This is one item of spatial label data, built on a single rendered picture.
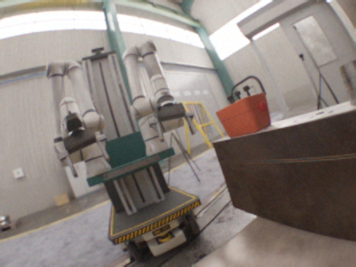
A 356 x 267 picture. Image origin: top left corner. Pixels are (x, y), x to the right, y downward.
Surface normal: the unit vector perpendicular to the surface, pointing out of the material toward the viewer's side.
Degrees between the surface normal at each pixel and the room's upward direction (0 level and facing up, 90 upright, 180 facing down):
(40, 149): 90
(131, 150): 90
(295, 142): 90
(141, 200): 90
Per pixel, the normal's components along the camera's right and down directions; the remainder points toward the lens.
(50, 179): 0.62, -0.26
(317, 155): -0.89, 0.32
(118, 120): 0.38, -0.18
